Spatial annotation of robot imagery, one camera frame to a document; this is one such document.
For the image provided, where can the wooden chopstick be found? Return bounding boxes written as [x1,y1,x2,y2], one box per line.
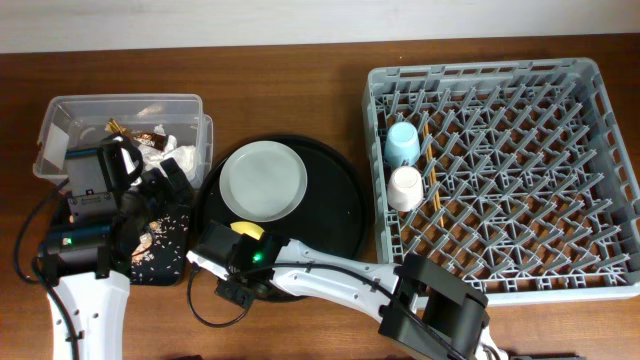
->
[423,122,439,208]
[426,145,444,227]

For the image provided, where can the light grey plate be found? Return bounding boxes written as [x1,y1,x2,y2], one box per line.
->
[219,140,308,222]

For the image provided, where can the food scraps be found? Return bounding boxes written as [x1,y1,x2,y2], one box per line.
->
[130,206,191,286]

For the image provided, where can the gold snack wrapper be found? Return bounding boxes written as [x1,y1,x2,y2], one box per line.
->
[105,118,168,151]

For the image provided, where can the blue plastic cup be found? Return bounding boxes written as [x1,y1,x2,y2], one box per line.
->
[383,121,421,167]

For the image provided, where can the black rectangular tray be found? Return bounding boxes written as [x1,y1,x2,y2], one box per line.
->
[49,197,194,287]

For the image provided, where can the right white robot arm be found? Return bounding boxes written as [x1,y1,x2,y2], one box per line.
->
[201,227,508,359]

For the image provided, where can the white napkin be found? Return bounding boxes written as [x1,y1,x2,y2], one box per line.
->
[138,125,196,180]

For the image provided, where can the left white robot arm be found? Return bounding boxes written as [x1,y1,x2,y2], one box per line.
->
[32,156,193,359]

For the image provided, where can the pink plastic cup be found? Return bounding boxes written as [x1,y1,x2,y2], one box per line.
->
[387,166,424,212]

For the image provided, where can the round black serving tray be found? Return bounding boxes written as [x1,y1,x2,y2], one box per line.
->
[190,135,372,259]

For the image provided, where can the grey dishwasher rack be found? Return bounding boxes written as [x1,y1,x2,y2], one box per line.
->
[362,58,639,306]

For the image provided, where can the clear plastic waste bin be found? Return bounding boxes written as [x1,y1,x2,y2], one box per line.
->
[33,94,214,189]

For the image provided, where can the yellow bowl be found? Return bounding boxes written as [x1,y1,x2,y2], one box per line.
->
[230,221,264,240]

